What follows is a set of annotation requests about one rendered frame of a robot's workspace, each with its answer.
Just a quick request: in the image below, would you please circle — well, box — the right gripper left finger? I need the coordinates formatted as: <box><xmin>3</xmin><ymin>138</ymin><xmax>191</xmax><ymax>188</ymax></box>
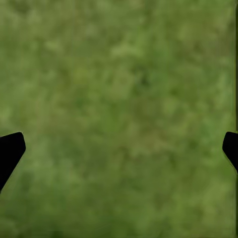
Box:
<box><xmin>0</xmin><ymin>132</ymin><xmax>26</xmax><ymax>191</ymax></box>

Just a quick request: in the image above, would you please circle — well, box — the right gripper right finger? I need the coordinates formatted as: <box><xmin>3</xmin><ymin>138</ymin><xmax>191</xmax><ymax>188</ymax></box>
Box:
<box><xmin>222</xmin><ymin>131</ymin><xmax>238</xmax><ymax>171</ymax></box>

